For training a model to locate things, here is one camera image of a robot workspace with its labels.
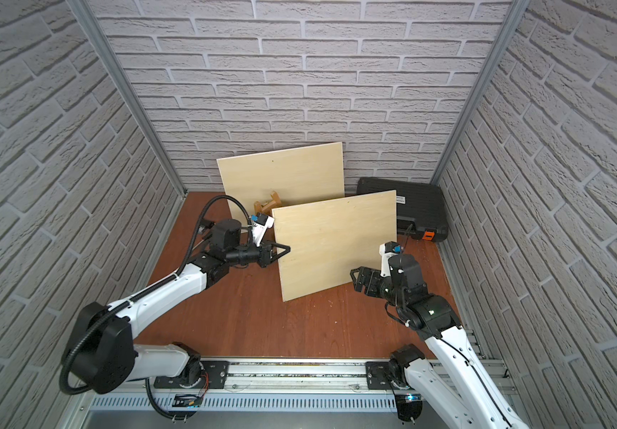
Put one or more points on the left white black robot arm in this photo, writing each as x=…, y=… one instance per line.
x=102, y=354

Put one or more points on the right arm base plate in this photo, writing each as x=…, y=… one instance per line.
x=379, y=377

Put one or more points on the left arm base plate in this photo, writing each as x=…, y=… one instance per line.
x=211, y=374

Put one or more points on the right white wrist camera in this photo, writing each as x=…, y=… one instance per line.
x=387, y=251

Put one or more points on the black plastic tool case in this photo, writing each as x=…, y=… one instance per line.
x=420, y=209

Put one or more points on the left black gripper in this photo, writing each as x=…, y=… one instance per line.
x=264, y=255

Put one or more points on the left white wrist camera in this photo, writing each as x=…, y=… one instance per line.
x=260, y=223

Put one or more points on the light plywood board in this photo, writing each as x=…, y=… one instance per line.
x=328, y=239
x=297, y=175

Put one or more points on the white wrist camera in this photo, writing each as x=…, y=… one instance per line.
x=387, y=251
x=260, y=223

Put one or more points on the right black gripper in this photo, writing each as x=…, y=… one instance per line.
x=374, y=275

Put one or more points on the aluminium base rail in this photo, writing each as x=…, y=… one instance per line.
x=245, y=375

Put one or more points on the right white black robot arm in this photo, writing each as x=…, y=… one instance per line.
x=472, y=399

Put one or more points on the small wooden easel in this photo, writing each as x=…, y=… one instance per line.
x=266, y=208

